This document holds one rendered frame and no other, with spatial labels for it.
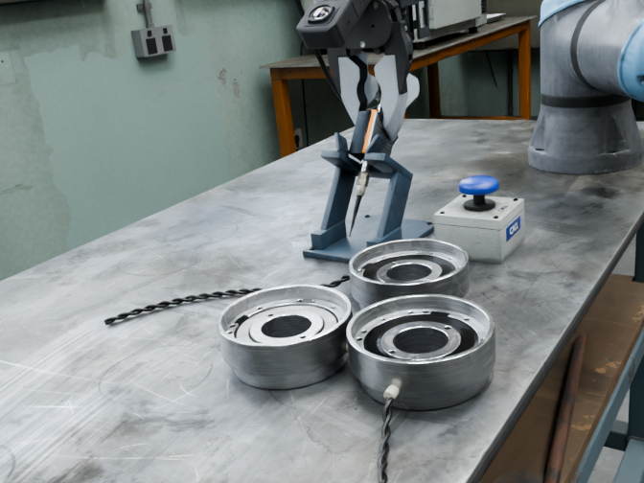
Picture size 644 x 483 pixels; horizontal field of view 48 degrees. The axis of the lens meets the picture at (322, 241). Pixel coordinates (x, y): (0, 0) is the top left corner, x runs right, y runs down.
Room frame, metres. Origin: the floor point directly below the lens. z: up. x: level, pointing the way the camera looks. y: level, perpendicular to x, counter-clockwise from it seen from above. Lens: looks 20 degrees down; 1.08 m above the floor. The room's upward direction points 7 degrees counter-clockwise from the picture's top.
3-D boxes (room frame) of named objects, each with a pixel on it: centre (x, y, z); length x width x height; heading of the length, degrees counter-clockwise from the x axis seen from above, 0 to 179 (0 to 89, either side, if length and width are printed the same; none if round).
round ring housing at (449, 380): (0.46, -0.06, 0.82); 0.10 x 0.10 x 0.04
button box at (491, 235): (0.69, -0.17, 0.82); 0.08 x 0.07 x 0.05; 144
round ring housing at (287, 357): (0.50, 0.04, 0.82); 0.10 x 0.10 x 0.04
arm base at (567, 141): (0.97, -0.38, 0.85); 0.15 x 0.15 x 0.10
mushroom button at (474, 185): (0.69, -0.16, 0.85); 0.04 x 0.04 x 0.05
